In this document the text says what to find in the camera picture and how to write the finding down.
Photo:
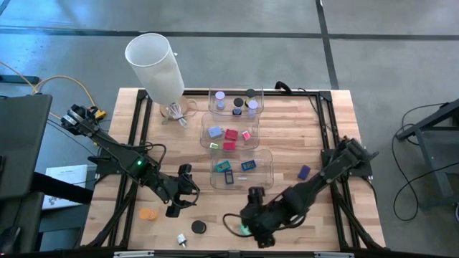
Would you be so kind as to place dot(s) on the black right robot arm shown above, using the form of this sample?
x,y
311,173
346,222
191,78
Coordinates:
x,y
322,175

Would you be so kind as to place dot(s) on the crimson pink wall charger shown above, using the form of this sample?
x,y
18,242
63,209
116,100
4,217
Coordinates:
x,y
229,145

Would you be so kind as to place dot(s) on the clear plastic bin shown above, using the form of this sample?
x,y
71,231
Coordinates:
x,y
263,179
229,111
206,120

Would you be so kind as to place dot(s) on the yellow power plug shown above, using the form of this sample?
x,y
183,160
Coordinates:
x,y
100,114

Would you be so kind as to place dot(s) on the black diagonal bar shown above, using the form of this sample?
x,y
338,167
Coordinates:
x,y
61,188

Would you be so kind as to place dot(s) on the black aluminium table frame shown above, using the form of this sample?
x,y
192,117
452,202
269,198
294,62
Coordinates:
x,y
139,107

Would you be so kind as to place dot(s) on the green white wall charger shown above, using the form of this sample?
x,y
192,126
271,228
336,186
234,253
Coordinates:
x,y
214,145

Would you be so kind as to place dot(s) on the white shade table lamp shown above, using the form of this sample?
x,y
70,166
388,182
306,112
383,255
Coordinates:
x,y
154,68

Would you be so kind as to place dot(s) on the dark indigo digital timer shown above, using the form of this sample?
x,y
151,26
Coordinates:
x,y
229,177

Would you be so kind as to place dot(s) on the teal capped sand timer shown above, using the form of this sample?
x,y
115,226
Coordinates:
x,y
245,229

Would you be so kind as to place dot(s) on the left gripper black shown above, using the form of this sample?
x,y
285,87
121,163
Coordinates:
x,y
177,193

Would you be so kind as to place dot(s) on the teal digital timer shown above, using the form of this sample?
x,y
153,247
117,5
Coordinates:
x,y
223,166

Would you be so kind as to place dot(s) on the pink white wall charger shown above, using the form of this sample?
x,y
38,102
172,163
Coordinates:
x,y
246,135

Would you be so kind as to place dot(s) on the dark purple wall charger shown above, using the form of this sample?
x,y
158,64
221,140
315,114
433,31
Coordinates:
x,y
304,172

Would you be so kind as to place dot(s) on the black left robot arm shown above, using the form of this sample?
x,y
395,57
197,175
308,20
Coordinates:
x,y
122,157

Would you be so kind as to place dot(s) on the black metal side stand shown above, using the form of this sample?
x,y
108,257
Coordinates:
x,y
426,123

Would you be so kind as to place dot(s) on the black capped yellow sand timer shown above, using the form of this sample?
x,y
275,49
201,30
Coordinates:
x,y
250,93

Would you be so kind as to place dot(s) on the black capped red sand timer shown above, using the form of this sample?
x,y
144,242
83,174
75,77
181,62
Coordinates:
x,y
198,226

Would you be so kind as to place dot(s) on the light blue wall charger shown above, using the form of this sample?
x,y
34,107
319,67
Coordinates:
x,y
215,132

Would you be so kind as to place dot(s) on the orange capped sand timer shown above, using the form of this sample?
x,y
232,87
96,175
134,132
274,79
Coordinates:
x,y
145,214

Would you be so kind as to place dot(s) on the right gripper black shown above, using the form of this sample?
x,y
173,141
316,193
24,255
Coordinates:
x,y
267,218

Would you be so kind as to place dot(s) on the black floor bar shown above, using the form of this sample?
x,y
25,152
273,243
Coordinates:
x,y
18,79

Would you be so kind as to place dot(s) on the silver capped sand timer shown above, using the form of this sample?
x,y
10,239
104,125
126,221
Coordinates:
x,y
181,239

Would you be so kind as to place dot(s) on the white printed booklet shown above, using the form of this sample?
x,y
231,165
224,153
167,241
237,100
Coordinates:
x,y
68,175

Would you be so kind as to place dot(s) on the red wall charger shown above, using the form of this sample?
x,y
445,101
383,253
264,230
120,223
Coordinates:
x,y
231,134

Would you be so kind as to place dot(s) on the silver metal bracket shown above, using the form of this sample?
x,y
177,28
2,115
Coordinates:
x,y
333,254
133,254

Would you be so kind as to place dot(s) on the dark grey equipment cart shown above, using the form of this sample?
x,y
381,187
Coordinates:
x,y
21,143

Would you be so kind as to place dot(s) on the lilac capped sand timer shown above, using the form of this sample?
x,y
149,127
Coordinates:
x,y
252,104
219,96

